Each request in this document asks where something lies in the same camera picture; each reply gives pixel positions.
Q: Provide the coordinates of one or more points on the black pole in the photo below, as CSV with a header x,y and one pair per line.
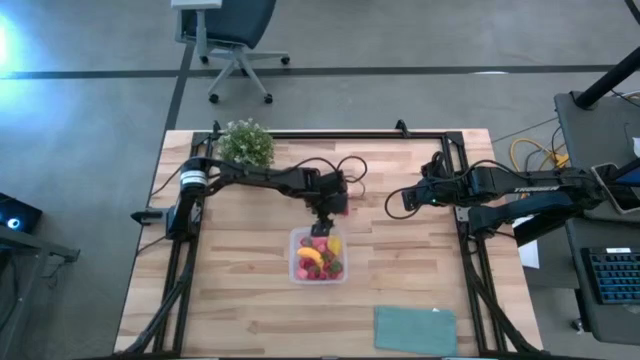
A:
x,y
610,77

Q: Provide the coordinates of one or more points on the green artificial plant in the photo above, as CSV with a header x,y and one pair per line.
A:
x,y
245,142

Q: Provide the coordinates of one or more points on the white paper sheet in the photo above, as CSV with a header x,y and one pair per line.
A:
x,y
530,255

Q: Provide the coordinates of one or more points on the yellow toy lemon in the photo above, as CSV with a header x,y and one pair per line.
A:
x,y
334,245

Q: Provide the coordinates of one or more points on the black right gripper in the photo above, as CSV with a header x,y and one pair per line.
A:
x,y
445,186

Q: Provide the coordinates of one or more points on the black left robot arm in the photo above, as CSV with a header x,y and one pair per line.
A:
x,y
250,176

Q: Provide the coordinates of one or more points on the grey tablet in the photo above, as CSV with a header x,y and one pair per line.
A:
x,y
620,200

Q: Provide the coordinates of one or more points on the black frame clamp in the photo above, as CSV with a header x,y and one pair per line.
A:
x,y
401,127
216,127

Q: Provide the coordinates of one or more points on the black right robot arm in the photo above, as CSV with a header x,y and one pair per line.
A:
x,y
530,200

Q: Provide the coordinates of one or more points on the black keyboard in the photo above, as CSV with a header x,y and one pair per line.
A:
x,y
615,275

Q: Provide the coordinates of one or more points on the yellow toy banana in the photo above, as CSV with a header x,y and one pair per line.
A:
x,y
310,255

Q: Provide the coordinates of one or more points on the black side clamp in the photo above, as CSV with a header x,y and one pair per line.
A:
x,y
145,216

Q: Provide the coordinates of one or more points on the teal cloth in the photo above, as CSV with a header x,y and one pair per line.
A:
x,y
415,330

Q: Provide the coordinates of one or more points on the grey side desk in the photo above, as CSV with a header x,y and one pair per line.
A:
x,y
600,130

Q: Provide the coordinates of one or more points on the clear plastic tupperware container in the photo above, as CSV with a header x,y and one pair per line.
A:
x,y
294,250

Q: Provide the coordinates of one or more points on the pink toy peach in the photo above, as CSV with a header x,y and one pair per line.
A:
x,y
301,273
320,245

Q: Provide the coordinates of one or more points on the large red toy strawberry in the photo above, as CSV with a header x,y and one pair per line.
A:
x,y
336,267

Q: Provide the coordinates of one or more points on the dark blue office chair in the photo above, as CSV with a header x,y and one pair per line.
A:
x,y
235,20

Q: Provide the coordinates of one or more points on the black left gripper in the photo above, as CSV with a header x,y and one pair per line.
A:
x,y
327,192

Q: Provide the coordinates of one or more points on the black device blue light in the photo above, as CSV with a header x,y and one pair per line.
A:
x,y
25,215

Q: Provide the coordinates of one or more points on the black aluminium rig frame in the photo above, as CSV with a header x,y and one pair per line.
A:
x,y
350,135

